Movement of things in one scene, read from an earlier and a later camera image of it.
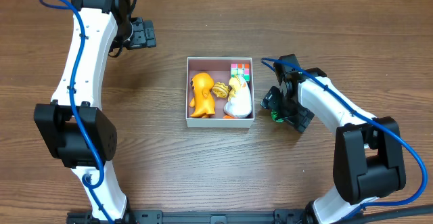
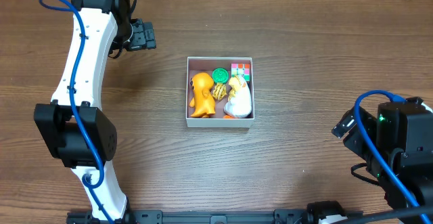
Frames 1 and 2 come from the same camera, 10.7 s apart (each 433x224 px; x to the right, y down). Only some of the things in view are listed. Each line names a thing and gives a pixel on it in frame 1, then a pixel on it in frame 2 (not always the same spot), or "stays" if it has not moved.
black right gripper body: [275, 103] to [354, 136]
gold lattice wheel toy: [220, 90] stays
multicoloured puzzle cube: [240, 69] stays
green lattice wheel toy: [275, 117] to [220, 75]
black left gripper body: [143, 34] stays
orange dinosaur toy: [203, 101] stays
